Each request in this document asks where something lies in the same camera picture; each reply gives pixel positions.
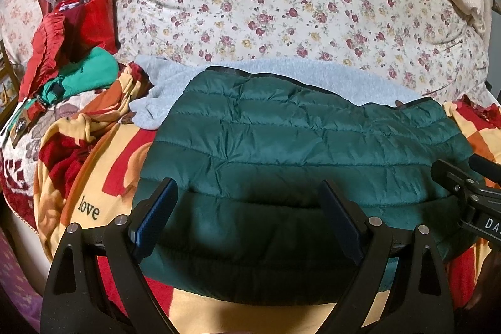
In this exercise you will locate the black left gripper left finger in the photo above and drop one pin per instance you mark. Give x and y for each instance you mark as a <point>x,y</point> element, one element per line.
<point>95,284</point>

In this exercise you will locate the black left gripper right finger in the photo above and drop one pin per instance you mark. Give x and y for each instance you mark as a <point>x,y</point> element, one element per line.
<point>400,284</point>

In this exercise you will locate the dark green quilted puffer jacket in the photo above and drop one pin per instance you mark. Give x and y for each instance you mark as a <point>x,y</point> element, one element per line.
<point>249,153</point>

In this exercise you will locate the purple floral fabric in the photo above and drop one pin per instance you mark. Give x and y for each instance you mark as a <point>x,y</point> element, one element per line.
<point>22,314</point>

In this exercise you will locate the yellow red rose blanket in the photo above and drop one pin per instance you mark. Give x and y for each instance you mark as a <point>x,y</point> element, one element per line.
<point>89,167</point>

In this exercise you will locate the white maroon patterned blanket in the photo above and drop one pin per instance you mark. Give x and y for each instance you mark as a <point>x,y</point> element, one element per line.
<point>19,163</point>

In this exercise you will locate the teal green sweater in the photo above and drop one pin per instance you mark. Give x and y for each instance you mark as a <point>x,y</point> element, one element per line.
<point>98,69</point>

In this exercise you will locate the light grey fleece garment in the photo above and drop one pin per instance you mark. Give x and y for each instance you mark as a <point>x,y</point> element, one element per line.
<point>169,79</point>

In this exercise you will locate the red satin jacket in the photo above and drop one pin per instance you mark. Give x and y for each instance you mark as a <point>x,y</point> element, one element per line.
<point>65,36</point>

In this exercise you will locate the floral white duvet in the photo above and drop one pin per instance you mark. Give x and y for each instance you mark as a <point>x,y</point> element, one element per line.
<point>425,45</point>

